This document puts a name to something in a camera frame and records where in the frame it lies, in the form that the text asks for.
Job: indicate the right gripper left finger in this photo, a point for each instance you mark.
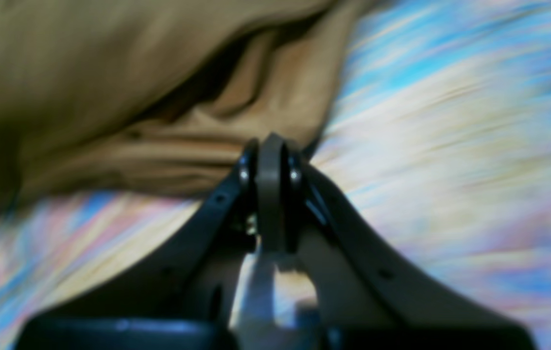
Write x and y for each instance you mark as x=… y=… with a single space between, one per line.
x=179 y=297

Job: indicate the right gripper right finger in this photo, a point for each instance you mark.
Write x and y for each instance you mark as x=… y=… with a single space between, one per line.
x=369 y=296

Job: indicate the patterned tile tablecloth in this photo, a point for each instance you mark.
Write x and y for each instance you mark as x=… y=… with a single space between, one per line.
x=441 y=137

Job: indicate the brown t-shirt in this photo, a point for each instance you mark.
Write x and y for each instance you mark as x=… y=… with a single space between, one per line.
x=159 y=96

